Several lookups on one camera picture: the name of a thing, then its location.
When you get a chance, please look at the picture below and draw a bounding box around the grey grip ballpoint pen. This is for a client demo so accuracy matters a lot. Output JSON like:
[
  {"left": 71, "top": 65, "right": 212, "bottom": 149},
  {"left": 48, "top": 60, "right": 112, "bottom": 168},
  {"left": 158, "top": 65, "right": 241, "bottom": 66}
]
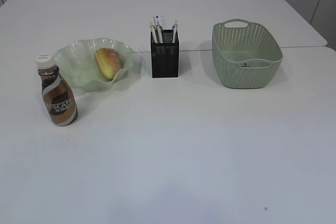
[{"left": 156, "top": 25, "right": 163, "bottom": 44}]

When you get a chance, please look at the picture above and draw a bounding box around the blue grip ballpoint pen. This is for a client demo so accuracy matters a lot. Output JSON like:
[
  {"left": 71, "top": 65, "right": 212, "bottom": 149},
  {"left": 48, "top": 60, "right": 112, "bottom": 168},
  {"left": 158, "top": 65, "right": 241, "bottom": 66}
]
[{"left": 172, "top": 20, "right": 178, "bottom": 44}]

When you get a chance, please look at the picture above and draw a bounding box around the sugared bread roll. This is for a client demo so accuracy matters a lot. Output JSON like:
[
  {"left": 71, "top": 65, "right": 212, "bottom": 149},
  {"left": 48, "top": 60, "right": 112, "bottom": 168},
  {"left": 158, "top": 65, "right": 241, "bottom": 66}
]
[{"left": 94, "top": 48, "right": 122, "bottom": 80}]

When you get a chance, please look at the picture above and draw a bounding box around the cream grip ballpoint pen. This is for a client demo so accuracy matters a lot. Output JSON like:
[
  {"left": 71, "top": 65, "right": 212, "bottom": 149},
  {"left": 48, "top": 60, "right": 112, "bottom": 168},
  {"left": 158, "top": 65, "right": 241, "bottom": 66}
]
[{"left": 150, "top": 23, "right": 158, "bottom": 44}]

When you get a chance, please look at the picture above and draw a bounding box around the clear plastic ruler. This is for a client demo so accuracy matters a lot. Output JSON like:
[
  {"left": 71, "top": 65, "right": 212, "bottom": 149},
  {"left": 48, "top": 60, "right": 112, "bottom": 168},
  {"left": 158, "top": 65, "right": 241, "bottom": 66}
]
[{"left": 153, "top": 14, "right": 166, "bottom": 29}]

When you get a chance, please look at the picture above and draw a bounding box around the brown Nescafe coffee bottle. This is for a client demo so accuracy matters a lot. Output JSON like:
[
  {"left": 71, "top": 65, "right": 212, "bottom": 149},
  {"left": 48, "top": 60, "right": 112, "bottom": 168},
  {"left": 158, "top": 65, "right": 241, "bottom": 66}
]
[{"left": 35, "top": 55, "right": 78, "bottom": 126}]

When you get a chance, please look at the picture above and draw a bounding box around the black mesh pen holder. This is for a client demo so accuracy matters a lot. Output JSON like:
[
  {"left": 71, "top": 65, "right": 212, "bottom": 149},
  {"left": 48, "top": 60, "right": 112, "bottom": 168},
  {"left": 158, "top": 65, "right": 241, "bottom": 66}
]
[{"left": 151, "top": 29, "right": 180, "bottom": 78}]

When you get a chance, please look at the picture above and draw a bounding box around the green woven plastic basket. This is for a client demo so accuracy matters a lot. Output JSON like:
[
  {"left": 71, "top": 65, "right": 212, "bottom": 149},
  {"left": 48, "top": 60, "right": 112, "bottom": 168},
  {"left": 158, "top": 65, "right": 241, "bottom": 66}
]
[{"left": 212, "top": 19, "right": 283, "bottom": 89}]

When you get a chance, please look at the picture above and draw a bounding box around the green wavy glass plate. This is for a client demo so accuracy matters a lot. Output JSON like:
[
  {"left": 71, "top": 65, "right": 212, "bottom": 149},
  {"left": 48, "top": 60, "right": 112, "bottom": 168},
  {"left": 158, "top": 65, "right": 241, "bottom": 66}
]
[{"left": 54, "top": 37, "right": 133, "bottom": 92}]

